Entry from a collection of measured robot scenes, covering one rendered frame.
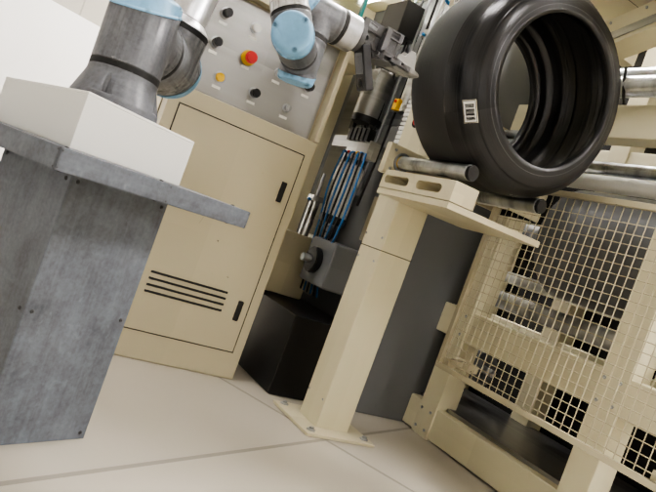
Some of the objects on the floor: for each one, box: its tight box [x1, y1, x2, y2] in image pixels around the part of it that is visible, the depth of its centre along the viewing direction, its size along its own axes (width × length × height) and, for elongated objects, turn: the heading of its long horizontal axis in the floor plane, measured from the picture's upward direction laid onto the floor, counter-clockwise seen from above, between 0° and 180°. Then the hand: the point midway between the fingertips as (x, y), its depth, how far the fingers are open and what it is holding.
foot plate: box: [273, 399, 375, 448], centre depth 224 cm, size 27×27×2 cm
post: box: [300, 0, 455, 432], centre depth 221 cm, size 13×13×250 cm
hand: (413, 77), depth 174 cm, fingers closed
